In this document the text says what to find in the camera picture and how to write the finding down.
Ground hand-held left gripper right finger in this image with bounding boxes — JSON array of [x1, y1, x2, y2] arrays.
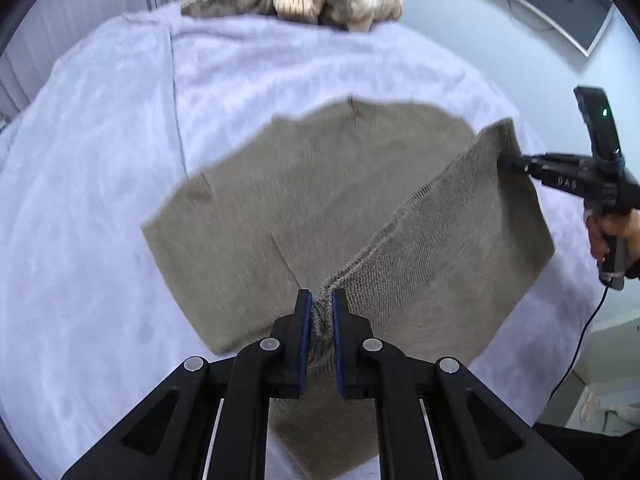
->
[[331, 288, 586, 480]]

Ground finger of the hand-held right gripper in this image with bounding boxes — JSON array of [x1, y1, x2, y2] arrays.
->
[[501, 164, 540, 180], [500, 153, 591, 167]]

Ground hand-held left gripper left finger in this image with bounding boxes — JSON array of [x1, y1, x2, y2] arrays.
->
[[60, 288, 315, 480]]

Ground olive brown knit sweater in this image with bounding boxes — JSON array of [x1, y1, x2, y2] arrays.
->
[[141, 94, 557, 480]]

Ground person's right hand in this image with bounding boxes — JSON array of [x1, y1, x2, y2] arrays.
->
[[585, 208, 640, 281]]

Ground lavender fleece blanket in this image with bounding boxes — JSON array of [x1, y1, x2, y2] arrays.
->
[[0, 2, 608, 480]]

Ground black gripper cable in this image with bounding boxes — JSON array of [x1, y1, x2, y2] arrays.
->
[[545, 282, 612, 403]]

